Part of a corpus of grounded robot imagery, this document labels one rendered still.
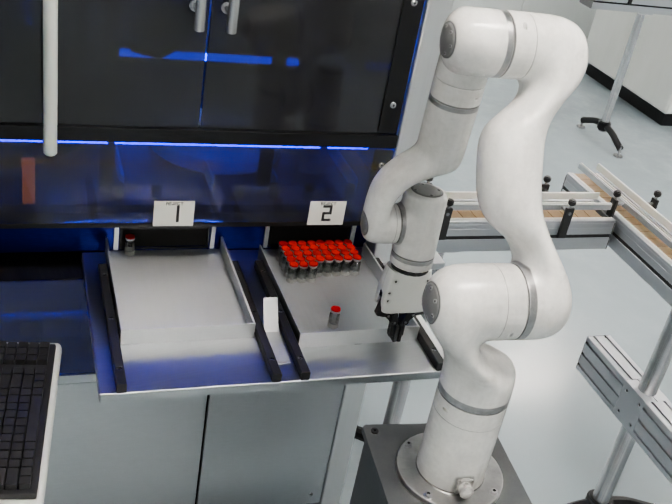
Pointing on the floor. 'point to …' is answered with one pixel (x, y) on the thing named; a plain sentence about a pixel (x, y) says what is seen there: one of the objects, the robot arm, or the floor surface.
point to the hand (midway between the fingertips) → (395, 330)
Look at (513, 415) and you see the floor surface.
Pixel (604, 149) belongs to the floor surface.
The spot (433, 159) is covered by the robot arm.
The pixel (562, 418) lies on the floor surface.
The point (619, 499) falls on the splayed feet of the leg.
